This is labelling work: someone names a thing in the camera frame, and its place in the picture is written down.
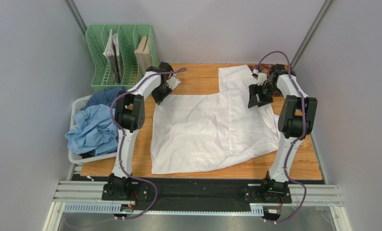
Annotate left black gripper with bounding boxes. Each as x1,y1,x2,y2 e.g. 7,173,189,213
151,82,173,104

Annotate white long sleeve shirt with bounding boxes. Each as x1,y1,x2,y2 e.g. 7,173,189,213
150,65,280,174

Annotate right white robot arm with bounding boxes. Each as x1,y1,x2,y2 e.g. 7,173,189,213
243,64,317,203

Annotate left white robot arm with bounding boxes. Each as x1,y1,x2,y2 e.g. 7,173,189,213
102,62,177,201

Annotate folded red plaid shirt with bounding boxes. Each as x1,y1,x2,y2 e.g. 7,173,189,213
247,64,296,76

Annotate beige books in organizer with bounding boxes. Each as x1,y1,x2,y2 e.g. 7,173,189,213
134,36,152,76

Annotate dark blue checked shirt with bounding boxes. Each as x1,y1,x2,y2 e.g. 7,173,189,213
81,87,126,110

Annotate magazines in organizer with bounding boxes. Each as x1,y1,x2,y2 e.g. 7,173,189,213
103,29,123,85

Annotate green plastic file organizer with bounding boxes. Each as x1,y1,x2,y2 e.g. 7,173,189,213
85,24,160,92

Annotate light blue crumpled shirt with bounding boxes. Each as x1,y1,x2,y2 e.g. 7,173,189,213
65,104,118,156

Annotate white laundry basket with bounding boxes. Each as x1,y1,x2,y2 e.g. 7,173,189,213
68,95,117,164

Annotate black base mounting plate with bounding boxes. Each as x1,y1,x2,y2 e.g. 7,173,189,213
88,177,313,213

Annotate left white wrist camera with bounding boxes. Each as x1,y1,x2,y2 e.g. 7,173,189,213
167,76,181,90

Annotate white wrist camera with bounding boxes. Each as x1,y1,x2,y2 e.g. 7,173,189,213
252,69,267,85
167,76,181,90

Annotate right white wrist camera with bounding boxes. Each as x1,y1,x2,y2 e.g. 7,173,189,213
252,69,267,85

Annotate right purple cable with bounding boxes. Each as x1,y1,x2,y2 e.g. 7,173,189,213
256,51,307,224

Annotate purple cable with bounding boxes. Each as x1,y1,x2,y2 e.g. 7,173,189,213
256,51,307,224
110,67,187,222

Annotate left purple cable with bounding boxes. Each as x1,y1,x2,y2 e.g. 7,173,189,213
110,67,187,222

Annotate aluminium frame rail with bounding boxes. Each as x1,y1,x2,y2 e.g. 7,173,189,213
43,164,351,231

